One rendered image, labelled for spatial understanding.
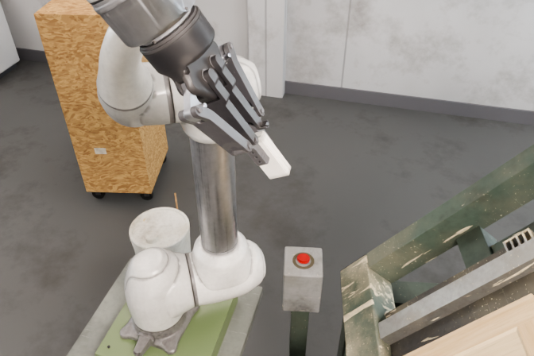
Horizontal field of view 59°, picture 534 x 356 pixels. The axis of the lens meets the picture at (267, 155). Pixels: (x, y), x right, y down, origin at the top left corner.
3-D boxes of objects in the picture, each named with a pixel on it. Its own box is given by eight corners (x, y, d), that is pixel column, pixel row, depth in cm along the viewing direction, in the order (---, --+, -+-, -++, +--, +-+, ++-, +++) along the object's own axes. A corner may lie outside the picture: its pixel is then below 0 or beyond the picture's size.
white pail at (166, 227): (156, 247, 274) (144, 185, 246) (204, 257, 268) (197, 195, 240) (130, 290, 249) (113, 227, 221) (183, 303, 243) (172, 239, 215)
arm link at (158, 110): (88, 55, 86) (162, 46, 90) (101, 85, 104) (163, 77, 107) (100, 123, 85) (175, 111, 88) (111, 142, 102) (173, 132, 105)
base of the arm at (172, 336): (110, 349, 134) (106, 338, 131) (150, 288, 151) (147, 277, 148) (167, 369, 129) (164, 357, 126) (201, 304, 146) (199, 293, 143)
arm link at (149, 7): (179, -67, 45) (214, -14, 48) (117, -28, 50) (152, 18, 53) (141, -22, 39) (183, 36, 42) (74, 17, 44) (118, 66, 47)
